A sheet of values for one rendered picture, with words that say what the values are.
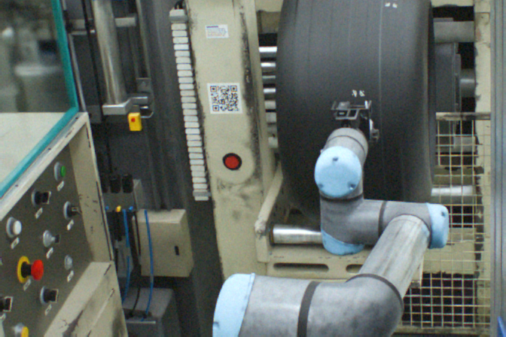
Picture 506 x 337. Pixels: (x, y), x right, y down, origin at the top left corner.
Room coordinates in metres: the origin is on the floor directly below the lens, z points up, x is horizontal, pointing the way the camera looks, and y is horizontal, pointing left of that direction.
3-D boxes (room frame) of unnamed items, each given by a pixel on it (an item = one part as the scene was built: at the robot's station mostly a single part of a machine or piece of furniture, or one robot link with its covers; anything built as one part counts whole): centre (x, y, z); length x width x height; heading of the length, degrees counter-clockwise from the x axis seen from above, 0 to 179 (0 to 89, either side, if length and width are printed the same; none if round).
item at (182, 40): (2.16, 0.13, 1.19); 0.05 x 0.04 x 0.48; 166
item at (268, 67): (2.55, -0.09, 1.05); 0.20 x 0.15 x 0.30; 76
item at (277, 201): (2.17, -0.04, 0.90); 0.40 x 0.03 x 0.10; 166
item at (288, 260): (1.99, -0.18, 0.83); 0.36 x 0.09 x 0.06; 76
